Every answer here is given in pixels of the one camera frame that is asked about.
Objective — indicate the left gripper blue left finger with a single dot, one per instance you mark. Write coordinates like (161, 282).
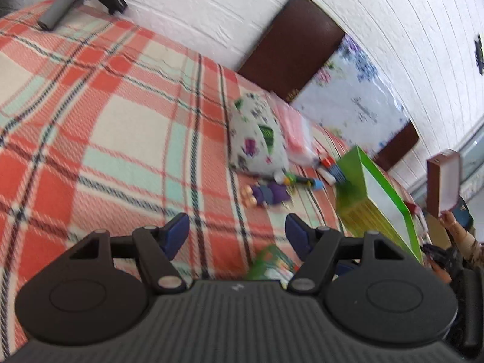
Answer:
(173, 235)

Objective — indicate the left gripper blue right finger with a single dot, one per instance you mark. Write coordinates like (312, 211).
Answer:
(300, 235)

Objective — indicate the green small card box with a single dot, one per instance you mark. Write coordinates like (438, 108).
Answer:
(272, 264)

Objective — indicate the purple doll keychain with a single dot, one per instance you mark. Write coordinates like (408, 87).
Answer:
(265, 195)

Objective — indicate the black marker blue cap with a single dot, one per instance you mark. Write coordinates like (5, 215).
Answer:
(289, 179)

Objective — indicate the green cardboard box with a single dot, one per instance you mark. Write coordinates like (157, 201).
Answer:
(367, 201)

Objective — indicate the clear bag of pink items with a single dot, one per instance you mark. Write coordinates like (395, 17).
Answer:
(296, 130)

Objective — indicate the white patterned fabric pouch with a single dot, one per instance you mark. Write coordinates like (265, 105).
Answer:
(257, 144)

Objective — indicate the plaid red bed blanket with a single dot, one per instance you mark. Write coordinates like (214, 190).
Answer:
(105, 124)

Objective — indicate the floral white pillow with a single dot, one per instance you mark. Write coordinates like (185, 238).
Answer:
(350, 98)

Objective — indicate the brown small open box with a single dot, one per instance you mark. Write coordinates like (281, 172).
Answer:
(443, 182)

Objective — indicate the dark brown wooden headboard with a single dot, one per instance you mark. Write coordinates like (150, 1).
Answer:
(292, 49)

